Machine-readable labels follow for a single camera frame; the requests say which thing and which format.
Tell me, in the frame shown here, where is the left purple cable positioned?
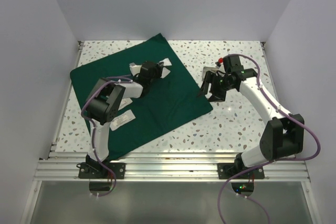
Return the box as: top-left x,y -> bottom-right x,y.
80,73 -> 137,197

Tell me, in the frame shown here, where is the silver metal tray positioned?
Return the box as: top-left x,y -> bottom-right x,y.
202,67 -> 224,79

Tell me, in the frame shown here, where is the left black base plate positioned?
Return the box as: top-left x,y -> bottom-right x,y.
76,162 -> 125,179

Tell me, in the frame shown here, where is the green surgical cloth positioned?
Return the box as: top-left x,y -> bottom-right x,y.
70,34 -> 213,159

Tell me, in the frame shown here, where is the white gauze pad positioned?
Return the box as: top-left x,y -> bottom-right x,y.
161,67 -> 170,79
159,58 -> 172,67

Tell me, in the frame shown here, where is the upper white sterile packet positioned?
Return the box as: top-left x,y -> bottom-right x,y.
119,98 -> 132,110

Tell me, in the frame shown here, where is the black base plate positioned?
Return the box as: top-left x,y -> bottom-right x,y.
217,163 -> 265,179
76,162 -> 125,179

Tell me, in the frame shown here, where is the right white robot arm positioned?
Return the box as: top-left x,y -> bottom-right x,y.
199,54 -> 304,178

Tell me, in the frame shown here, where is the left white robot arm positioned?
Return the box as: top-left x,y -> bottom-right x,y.
81,61 -> 170,178

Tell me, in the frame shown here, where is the lower white sterile packet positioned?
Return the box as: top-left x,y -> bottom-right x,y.
110,110 -> 135,131

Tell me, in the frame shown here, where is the aluminium rail frame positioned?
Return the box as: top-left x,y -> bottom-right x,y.
20,40 -> 320,224

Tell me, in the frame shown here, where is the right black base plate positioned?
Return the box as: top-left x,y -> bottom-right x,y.
217,163 -> 265,179

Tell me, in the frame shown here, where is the white sterile packet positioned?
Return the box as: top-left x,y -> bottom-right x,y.
110,110 -> 135,131
119,98 -> 132,110

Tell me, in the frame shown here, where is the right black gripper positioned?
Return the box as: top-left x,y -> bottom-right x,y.
196,71 -> 235,103

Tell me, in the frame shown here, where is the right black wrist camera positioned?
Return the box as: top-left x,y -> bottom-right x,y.
220,54 -> 244,74

